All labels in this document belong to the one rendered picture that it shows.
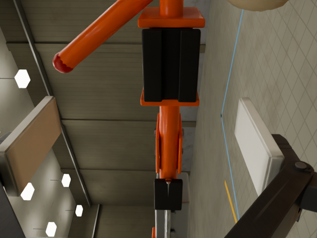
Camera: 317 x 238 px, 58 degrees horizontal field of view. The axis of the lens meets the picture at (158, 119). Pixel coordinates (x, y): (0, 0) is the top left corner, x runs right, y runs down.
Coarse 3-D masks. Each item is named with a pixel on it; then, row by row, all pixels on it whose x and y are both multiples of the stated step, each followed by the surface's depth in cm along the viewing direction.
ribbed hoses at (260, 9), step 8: (232, 0) 22; (240, 0) 20; (248, 0) 20; (256, 0) 19; (264, 0) 19; (272, 0) 18; (280, 0) 18; (248, 8) 21; (256, 8) 20; (264, 8) 20; (272, 8) 19
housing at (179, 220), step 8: (184, 176) 40; (184, 184) 39; (184, 192) 38; (184, 200) 36; (184, 208) 36; (160, 216) 37; (176, 216) 37; (184, 216) 37; (160, 224) 38; (176, 224) 38; (184, 224) 38; (160, 232) 39; (176, 232) 38; (184, 232) 38
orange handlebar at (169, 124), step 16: (160, 0) 26; (176, 0) 25; (176, 16) 26; (160, 112) 31; (176, 112) 30; (160, 128) 32; (176, 128) 31; (160, 144) 33; (176, 144) 32; (160, 160) 34; (176, 160) 34; (160, 176) 35; (176, 176) 35
